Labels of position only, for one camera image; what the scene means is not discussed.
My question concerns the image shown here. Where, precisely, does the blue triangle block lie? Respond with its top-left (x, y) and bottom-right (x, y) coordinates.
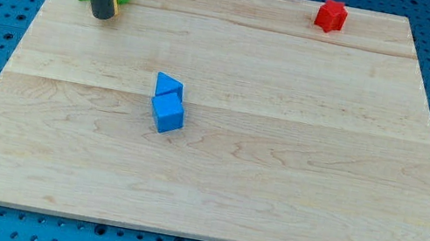
top-left (155, 72), bottom-right (184, 100)

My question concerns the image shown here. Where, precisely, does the yellow block behind rod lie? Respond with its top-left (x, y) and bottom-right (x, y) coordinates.
top-left (113, 0), bottom-right (120, 16)

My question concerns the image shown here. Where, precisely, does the light wooden board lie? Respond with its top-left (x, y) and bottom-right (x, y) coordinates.
top-left (0, 0), bottom-right (430, 241)

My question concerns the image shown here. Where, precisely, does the red star block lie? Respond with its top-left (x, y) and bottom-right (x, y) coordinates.
top-left (314, 0), bottom-right (348, 33)

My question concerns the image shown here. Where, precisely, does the blue cube block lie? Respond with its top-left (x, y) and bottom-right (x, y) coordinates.
top-left (151, 93), bottom-right (184, 133)

